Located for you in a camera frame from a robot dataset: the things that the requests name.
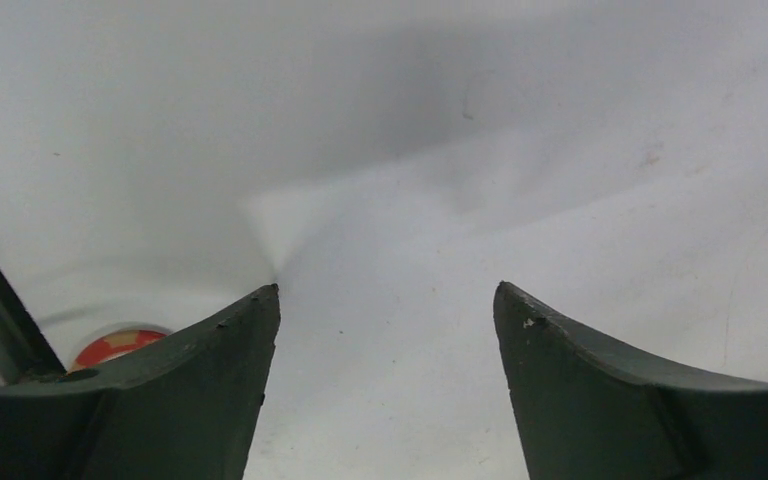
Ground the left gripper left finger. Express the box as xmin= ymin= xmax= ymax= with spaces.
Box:
xmin=0 ymin=284 xmax=281 ymax=479

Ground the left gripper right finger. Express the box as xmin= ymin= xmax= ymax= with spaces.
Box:
xmin=493 ymin=282 xmax=768 ymax=479

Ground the red poker chip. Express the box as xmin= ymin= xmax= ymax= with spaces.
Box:
xmin=68 ymin=328 xmax=167 ymax=372

